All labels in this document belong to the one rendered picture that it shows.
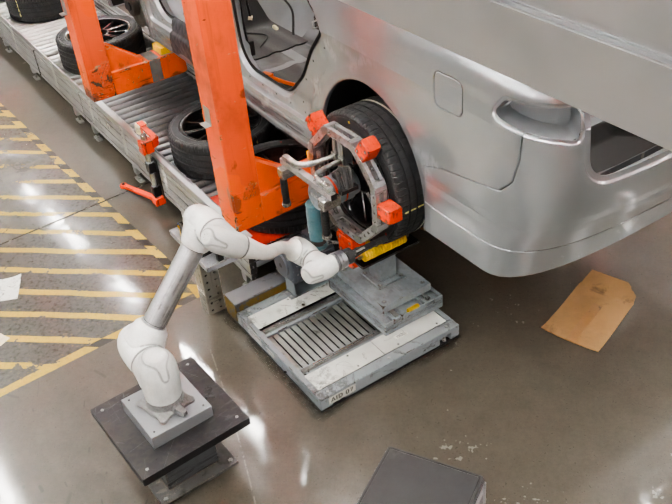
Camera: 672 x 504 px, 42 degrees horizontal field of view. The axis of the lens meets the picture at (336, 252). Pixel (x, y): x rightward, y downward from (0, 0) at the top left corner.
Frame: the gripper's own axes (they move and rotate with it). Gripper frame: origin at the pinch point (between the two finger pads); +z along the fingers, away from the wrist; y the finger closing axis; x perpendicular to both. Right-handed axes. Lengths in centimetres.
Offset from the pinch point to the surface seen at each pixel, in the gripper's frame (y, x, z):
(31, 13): -374, 335, -8
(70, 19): -154, 215, -41
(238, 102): -5, 85, -30
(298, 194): -48, 42, -5
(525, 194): 91, -13, 15
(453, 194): 55, 1, 10
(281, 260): -55, 16, -26
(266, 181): -40, 53, -20
